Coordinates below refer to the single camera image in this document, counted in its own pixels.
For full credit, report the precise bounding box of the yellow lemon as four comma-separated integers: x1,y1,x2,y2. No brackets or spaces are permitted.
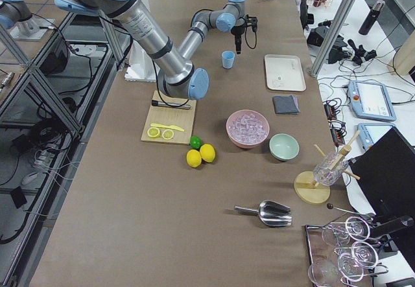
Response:
199,143,216,163
186,149,202,168

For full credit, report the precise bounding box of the black tray of glasses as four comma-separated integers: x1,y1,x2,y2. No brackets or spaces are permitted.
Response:
303,214,415,287

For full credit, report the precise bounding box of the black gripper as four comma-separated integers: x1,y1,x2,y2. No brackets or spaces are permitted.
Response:
231,19,246,54

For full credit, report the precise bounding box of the lemon slice lower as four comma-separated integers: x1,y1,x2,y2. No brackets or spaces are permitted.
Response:
161,129,174,140

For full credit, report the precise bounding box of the grey folded cloth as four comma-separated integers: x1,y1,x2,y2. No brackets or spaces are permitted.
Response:
272,95,300,115

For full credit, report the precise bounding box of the bamboo cutting board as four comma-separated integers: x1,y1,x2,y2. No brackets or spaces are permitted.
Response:
141,100,197,145

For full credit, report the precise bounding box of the clear glass on stand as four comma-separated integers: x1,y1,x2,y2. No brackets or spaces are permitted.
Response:
313,152,348,186

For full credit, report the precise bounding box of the yellow lemon upper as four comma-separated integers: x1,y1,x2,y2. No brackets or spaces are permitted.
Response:
199,143,216,163

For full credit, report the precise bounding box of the pink bowl of ice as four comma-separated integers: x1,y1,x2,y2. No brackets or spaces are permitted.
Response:
226,109,270,149

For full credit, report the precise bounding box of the black monitor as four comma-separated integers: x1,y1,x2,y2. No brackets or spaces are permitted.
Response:
349,127,414,218

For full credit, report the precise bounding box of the light blue cup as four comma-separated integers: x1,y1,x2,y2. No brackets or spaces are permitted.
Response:
221,51,235,69

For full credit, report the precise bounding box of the teach pendant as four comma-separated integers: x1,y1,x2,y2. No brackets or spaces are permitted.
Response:
347,80,396,122
357,123,395,151

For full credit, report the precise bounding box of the aluminium frame post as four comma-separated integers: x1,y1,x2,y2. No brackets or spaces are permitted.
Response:
309,0,355,78

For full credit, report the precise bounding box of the yellow plastic knife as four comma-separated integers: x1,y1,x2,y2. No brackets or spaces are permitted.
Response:
150,122,185,132

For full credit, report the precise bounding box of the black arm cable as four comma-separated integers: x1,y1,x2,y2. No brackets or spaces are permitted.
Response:
97,8,259,109

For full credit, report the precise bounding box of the teach pendant lower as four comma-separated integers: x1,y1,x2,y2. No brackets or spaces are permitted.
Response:
357,123,395,151

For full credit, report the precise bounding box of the steel ice scoop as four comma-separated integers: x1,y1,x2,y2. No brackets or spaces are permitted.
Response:
234,200,292,227

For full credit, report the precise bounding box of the wooden cup stand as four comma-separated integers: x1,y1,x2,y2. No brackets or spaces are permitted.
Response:
294,130,360,204

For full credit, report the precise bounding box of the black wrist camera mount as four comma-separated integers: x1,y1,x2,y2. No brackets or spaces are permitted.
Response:
244,14,257,33

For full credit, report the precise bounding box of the yellow lemon lower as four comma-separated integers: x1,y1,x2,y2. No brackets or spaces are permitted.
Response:
186,149,202,168

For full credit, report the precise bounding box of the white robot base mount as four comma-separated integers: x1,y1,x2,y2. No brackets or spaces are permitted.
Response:
124,43,156,82

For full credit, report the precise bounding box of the green lime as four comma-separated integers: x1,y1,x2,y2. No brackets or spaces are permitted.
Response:
189,135,204,150

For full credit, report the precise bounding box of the black bottle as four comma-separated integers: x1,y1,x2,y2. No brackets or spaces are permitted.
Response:
358,0,385,35

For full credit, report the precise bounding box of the lemon half upper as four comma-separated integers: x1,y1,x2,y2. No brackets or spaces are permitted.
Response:
147,126,161,139

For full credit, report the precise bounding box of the steel muddler black tip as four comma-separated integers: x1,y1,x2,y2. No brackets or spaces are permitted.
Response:
151,100,191,110

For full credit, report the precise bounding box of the empty green bowl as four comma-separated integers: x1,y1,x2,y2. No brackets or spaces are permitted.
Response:
269,133,300,161

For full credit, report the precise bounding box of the cream rabbit tray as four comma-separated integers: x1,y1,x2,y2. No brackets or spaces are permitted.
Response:
264,54,306,92

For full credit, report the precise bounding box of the teach pendant upper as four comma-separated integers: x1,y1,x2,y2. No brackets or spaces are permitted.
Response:
347,80,396,122

